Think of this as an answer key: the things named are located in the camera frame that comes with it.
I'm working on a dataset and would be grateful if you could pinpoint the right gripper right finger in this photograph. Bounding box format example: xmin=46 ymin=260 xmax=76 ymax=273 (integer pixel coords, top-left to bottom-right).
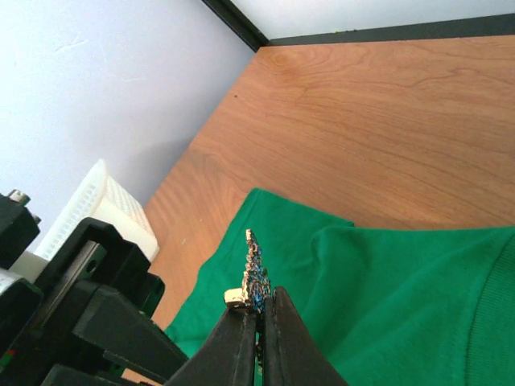
xmin=263 ymin=286 xmax=347 ymax=385

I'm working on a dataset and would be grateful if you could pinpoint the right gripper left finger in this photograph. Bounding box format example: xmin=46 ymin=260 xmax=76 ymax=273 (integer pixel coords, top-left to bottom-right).
xmin=166 ymin=310 xmax=257 ymax=386

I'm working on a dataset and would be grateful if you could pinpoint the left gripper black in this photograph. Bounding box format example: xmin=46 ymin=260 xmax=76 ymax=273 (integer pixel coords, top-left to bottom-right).
xmin=1 ymin=195 xmax=187 ymax=385

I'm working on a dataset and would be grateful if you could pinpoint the blue gold butterfly brooch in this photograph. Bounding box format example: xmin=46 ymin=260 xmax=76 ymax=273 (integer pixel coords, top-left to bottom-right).
xmin=224 ymin=228 xmax=271 ymax=314

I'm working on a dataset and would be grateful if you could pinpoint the green t-shirt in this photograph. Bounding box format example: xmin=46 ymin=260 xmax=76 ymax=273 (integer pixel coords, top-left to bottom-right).
xmin=166 ymin=188 xmax=514 ymax=385

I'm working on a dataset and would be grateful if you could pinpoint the white plastic basket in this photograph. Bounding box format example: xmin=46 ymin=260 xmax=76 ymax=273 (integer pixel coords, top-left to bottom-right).
xmin=7 ymin=159 xmax=160 ymax=282

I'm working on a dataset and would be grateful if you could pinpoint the left black frame post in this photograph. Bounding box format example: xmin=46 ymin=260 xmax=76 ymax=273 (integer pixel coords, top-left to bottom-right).
xmin=202 ymin=0 xmax=269 ymax=52

